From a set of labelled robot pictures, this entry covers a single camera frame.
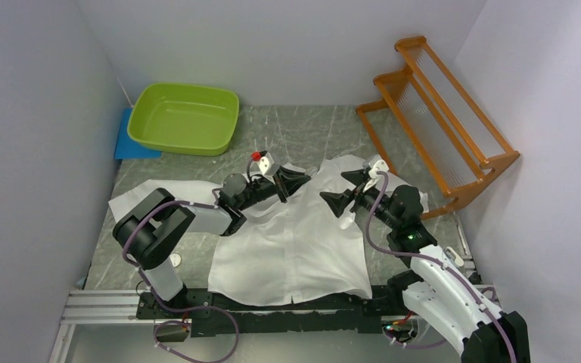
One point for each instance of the blue flat mat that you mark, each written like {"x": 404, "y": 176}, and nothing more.
{"x": 128, "y": 149}

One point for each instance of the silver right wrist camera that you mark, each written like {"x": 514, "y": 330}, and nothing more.
{"x": 374, "y": 165}

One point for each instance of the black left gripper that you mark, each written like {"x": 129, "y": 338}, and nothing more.
{"x": 281, "y": 183}

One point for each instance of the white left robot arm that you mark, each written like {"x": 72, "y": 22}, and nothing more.
{"x": 150, "y": 231}

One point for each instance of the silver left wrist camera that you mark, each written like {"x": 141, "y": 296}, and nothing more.
{"x": 265, "y": 163}

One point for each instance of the orange wooden rack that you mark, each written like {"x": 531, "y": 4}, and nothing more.
{"x": 460, "y": 146}

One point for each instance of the small light blue object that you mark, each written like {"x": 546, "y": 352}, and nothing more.
{"x": 454, "y": 257}

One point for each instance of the aluminium frame rail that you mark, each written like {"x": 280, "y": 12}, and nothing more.
{"x": 103, "y": 307}

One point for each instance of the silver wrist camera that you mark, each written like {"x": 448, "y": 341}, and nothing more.
{"x": 265, "y": 163}
{"x": 374, "y": 165}

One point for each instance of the white button-up shirt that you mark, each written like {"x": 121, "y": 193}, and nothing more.
{"x": 284, "y": 253}

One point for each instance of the green plastic basin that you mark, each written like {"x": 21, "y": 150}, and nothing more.
{"x": 187, "y": 119}

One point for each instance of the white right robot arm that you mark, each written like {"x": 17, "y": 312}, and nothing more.
{"x": 434, "y": 288}

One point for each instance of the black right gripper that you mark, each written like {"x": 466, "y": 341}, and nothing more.
{"x": 338, "y": 202}

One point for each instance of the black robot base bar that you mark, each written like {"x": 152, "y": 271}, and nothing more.
{"x": 334, "y": 312}

